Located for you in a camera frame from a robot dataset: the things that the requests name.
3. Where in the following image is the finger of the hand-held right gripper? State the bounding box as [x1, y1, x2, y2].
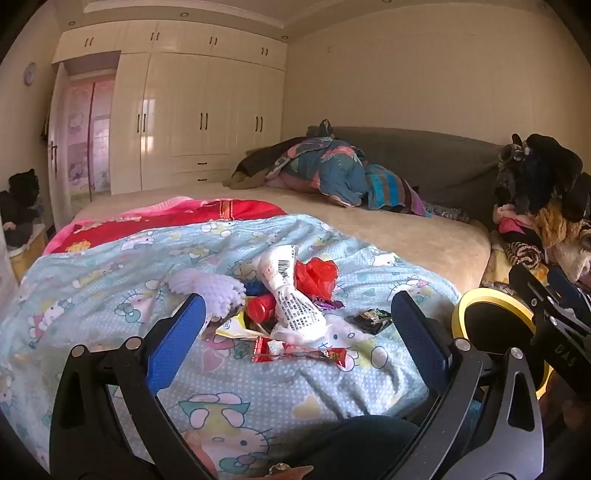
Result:
[531, 322, 591, 394]
[509, 264, 591, 332]

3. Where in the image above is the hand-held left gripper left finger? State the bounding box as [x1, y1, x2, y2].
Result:
[50, 293, 218, 480]

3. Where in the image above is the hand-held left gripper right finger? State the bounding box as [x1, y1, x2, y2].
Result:
[388, 291, 544, 480]

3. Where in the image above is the dark green snack packet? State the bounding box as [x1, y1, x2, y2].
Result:
[356, 308, 393, 334]

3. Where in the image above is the yellow-rimmed black trash bin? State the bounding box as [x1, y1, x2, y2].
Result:
[455, 291, 552, 402]

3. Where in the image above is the white printed plastic wrapper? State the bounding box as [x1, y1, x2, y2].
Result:
[259, 244, 326, 344]

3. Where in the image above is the yellow and white wrapper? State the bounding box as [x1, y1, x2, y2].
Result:
[215, 309, 259, 337]

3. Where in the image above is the red bottle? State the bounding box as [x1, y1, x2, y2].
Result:
[247, 295, 278, 330]

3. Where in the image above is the light blue cartoon blanket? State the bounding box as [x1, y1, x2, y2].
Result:
[0, 212, 462, 467]

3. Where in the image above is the red snack wrapper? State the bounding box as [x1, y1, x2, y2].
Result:
[252, 336, 349, 370]

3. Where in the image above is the pile of clothes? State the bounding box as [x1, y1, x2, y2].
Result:
[480, 133, 591, 296]

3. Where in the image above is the person's leg in dark pants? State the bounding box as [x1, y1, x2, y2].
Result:
[281, 414, 421, 480]

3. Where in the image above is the red plastic bag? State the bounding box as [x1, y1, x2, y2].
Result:
[295, 257, 340, 303]

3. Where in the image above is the bed with beige sheet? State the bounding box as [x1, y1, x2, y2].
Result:
[74, 178, 490, 296]

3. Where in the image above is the red blanket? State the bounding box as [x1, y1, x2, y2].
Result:
[44, 196, 289, 254]

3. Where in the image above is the dark patterned fabric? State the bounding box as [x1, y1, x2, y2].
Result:
[425, 203, 472, 224]

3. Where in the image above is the striped towel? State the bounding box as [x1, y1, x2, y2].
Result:
[365, 164, 432, 217]

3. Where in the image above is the yellow storage box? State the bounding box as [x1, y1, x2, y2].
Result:
[7, 226, 49, 282]

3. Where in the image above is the grey headboard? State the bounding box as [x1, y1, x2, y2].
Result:
[323, 127, 509, 232]

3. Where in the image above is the black plush toy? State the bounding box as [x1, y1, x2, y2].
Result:
[0, 168, 40, 247]

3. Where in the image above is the pink cartoon curtain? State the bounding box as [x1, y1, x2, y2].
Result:
[65, 78, 116, 204]

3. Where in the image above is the white door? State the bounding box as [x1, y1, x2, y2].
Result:
[46, 62, 71, 232]

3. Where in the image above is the cream wardrobe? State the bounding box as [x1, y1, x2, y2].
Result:
[52, 21, 289, 197]

